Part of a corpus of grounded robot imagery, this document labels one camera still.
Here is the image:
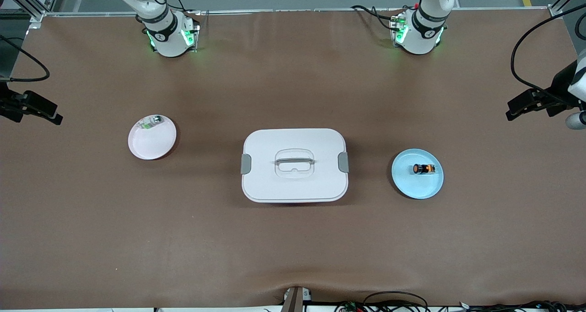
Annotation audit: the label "pink round plate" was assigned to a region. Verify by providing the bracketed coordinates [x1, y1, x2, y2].
[128, 115, 177, 160]

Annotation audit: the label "light blue round plate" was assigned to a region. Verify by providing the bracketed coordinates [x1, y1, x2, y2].
[391, 148, 444, 200]

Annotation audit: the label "white lidded storage box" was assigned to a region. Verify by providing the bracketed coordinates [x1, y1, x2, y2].
[241, 128, 349, 203]

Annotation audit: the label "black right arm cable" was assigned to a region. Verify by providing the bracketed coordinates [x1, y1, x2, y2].
[0, 35, 50, 82]

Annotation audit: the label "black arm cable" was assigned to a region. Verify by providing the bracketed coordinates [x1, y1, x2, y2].
[510, 3, 586, 103]
[0, 35, 50, 82]

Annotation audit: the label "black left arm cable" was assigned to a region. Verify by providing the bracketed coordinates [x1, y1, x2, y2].
[510, 3, 586, 103]

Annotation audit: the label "aluminium frame post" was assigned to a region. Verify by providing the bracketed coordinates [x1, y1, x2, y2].
[548, 0, 586, 18]
[0, 0, 62, 24]

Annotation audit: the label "green push button switch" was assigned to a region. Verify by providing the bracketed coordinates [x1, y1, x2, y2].
[139, 115, 164, 130]

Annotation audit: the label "black right base cable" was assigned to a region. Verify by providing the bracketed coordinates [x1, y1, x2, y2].
[153, 0, 202, 16]

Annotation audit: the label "black left base cables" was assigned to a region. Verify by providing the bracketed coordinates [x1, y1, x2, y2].
[352, 4, 406, 31]

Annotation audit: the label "black cable bundle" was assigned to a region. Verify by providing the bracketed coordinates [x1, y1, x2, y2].
[460, 301, 586, 312]

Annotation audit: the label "black looped cable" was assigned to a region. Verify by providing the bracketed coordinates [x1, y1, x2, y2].
[363, 291, 429, 312]

